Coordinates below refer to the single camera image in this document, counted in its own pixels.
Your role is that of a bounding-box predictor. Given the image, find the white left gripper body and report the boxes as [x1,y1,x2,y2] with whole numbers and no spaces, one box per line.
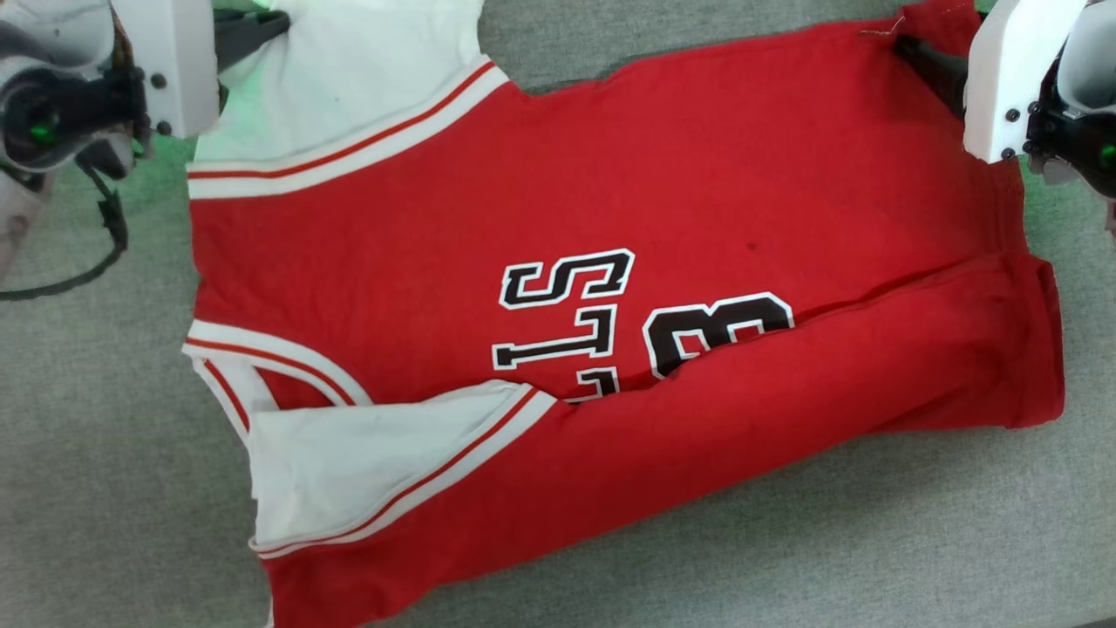
[0,0,220,189]

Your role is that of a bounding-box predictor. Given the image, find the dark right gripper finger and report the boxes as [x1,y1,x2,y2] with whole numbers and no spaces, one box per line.
[894,35,970,120]

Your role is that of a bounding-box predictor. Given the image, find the red and white jersey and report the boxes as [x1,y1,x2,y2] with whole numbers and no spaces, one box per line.
[181,0,1066,628]

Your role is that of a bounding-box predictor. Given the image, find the thin black cable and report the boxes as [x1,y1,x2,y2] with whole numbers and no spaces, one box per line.
[0,153,130,303]

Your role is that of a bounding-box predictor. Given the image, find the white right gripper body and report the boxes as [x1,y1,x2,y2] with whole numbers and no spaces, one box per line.
[963,0,1116,201]

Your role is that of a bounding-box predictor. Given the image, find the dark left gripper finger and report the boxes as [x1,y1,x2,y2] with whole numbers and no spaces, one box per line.
[214,9,290,76]

